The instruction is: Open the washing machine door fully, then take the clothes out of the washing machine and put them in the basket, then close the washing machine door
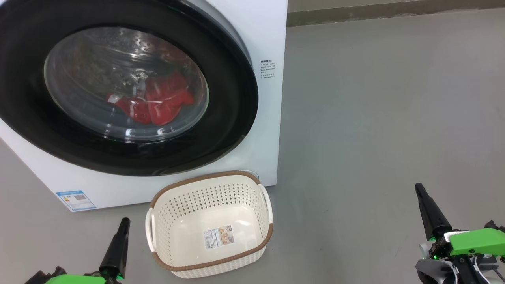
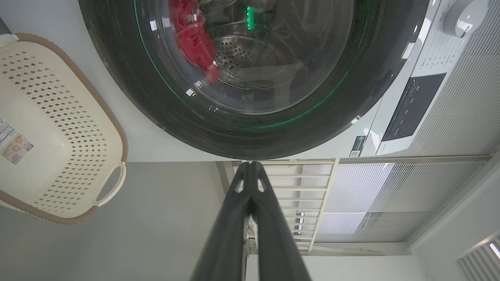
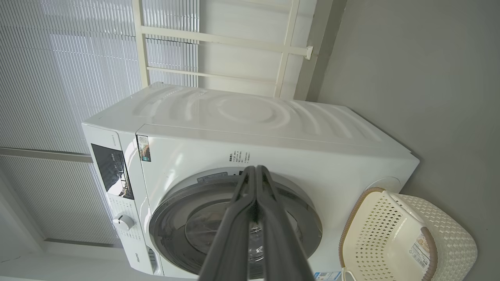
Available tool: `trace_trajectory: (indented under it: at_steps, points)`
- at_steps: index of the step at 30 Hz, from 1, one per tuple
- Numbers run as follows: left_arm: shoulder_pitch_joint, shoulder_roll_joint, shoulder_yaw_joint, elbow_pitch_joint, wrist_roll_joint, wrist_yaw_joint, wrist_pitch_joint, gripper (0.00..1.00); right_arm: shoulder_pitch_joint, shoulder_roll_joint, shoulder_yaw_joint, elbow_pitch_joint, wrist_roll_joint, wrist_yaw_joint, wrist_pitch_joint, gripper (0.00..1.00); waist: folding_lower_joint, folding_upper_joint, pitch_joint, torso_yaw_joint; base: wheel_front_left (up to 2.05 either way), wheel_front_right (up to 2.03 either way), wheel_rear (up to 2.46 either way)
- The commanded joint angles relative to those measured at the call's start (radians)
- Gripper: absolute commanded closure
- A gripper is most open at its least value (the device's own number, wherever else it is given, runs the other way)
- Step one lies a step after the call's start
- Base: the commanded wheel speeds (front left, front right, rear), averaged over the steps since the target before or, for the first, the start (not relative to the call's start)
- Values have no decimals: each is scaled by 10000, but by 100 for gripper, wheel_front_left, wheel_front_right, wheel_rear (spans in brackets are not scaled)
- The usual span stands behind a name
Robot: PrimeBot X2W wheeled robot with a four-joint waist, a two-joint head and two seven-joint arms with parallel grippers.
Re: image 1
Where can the blue energy label sticker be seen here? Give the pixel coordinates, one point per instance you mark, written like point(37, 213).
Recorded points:
point(75, 200)

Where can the white front-load washing machine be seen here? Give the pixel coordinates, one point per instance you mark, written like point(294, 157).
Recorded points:
point(268, 39)

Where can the small printed text sticker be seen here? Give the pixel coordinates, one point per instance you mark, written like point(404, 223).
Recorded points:
point(267, 69)

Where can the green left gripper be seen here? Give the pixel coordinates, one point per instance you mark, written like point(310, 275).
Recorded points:
point(75, 279)

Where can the grey concrete step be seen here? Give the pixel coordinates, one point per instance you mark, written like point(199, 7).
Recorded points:
point(355, 15)

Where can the black washer door with glass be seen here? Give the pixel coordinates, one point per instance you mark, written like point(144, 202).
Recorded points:
point(229, 118)

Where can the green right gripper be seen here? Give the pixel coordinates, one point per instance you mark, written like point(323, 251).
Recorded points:
point(477, 241)

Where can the cream perforated basket brown rim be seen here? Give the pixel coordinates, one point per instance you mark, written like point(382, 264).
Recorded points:
point(177, 205)

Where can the red garment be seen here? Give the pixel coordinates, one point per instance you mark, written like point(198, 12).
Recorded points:
point(165, 98)

